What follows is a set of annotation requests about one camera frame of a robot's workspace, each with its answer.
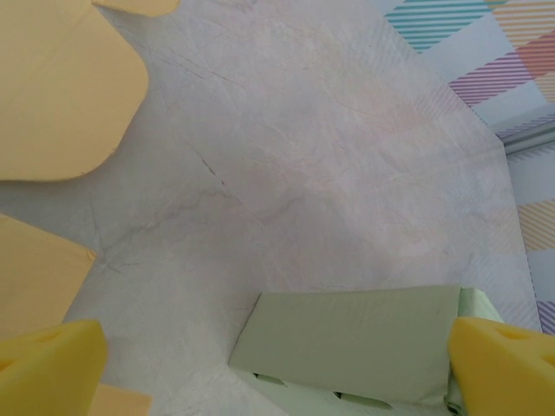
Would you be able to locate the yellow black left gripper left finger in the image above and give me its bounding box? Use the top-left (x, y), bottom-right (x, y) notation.
top-left (0, 319), bottom-right (108, 416)

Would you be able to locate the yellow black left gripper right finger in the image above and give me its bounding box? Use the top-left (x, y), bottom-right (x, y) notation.
top-left (447, 315), bottom-right (555, 416)

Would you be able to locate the green paper box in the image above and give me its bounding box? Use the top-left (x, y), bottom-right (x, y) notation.
top-left (228, 284), bottom-right (506, 416)

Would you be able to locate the orange paper box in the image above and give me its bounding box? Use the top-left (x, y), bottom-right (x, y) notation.
top-left (0, 0), bottom-right (181, 416)

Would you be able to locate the aluminium right corner post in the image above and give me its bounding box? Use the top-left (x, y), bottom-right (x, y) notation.
top-left (493, 123), bottom-right (555, 156)

